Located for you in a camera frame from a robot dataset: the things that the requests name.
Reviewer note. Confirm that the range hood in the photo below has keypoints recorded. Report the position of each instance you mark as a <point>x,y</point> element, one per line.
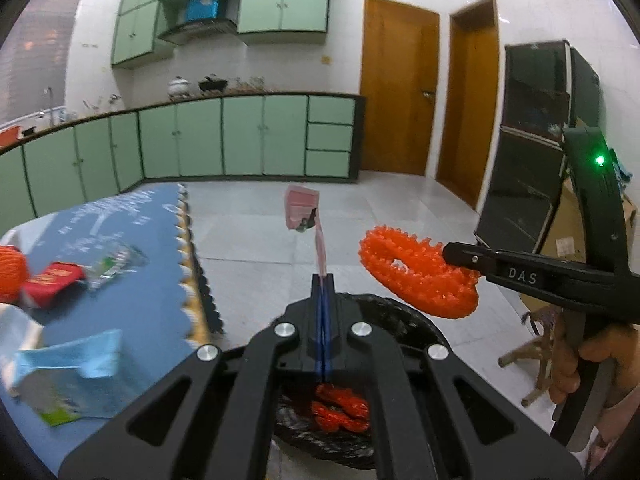
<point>200,30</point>

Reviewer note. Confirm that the light blue plastic wrapper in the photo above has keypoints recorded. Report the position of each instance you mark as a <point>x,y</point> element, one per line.
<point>90,355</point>

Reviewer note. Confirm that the red plastic basin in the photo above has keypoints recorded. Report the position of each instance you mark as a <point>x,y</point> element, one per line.
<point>9,135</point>

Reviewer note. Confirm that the pink plastic wrapper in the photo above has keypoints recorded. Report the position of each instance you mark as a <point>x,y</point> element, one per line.
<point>300,205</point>

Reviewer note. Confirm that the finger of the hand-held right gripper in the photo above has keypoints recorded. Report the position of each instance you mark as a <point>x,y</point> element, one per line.
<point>467,260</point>

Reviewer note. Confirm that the orange foam net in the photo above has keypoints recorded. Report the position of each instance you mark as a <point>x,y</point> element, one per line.
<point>425,280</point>
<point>12,275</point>
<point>340,407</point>

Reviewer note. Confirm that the person's right hand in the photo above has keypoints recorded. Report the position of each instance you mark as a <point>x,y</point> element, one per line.
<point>567,360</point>

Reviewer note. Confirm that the cardboard box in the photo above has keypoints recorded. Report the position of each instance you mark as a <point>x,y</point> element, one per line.
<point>565,230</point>

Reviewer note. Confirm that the kitchen window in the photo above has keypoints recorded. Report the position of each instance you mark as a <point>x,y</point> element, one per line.
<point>35,50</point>

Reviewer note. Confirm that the green lower kitchen cabinets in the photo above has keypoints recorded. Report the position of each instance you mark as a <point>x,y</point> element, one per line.
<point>200,135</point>

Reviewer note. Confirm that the red snack packet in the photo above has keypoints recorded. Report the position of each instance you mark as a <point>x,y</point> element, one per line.
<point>52,285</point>

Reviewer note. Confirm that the wooden stool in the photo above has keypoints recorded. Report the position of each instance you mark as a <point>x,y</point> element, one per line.
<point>542,355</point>

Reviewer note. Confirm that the green upper wall cabinets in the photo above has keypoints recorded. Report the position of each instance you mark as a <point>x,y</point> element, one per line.
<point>280,5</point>

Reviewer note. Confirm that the black glass display cabinet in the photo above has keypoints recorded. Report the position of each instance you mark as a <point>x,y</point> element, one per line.
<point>530,160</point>

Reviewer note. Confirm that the white tissue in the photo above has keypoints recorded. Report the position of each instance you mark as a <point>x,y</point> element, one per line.
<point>17,330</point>

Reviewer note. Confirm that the trash bin with black bag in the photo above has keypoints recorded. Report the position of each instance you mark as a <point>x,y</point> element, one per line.
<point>400,310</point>

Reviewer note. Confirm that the clear green plastic wrapper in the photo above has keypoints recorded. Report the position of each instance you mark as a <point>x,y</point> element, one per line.
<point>117,265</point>

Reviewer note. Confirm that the white cooking pot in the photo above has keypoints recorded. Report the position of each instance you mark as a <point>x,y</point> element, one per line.
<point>179,87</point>

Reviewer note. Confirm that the black wok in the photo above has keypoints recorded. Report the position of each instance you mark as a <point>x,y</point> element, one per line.
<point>212,84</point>

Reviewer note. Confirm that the metal sink faucet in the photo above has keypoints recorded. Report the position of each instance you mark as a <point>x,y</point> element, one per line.
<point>49,102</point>

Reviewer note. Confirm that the plain wooden door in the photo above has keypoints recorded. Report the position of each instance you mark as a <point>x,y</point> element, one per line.
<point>470,100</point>

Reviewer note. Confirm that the person's right forearm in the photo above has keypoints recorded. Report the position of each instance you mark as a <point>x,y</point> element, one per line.
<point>617,435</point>

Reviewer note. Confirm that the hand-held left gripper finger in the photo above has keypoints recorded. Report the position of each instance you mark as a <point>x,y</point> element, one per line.
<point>320,330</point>
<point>329,330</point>

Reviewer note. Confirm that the blue printed tablecloth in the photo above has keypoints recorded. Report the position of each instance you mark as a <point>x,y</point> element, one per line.
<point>125,220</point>

